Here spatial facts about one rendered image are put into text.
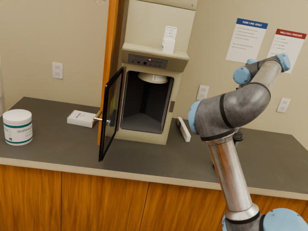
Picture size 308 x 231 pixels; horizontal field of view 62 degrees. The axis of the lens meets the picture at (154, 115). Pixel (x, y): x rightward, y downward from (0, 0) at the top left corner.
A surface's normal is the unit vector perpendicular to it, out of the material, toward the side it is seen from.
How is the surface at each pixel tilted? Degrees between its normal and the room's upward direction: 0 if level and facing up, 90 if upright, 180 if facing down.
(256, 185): 0
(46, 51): 90
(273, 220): 36
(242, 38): 90
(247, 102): 56
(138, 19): 90
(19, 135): 90
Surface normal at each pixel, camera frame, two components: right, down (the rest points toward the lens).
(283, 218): -0.44, -0.77
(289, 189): 0.17, -0.88
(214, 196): 0.02, 0.44
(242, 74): -0.62, 0.25
